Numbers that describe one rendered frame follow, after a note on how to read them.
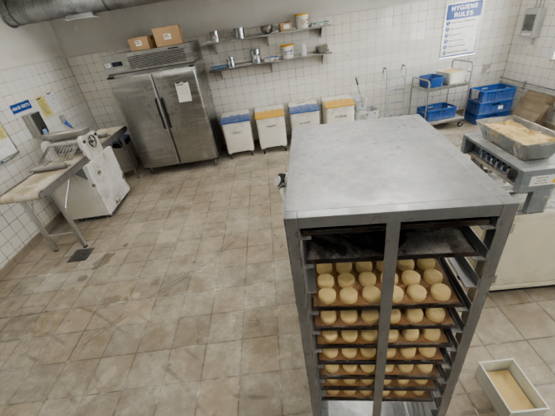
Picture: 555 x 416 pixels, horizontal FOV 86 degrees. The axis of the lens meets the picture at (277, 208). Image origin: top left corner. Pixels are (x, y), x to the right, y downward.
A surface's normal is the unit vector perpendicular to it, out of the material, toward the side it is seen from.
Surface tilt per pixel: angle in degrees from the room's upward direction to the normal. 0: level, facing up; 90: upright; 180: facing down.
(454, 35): 90
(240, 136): 91
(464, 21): 90
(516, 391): 0
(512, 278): 89
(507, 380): 0
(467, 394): 0
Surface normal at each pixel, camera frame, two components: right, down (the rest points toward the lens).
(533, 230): 0.00, 0.54
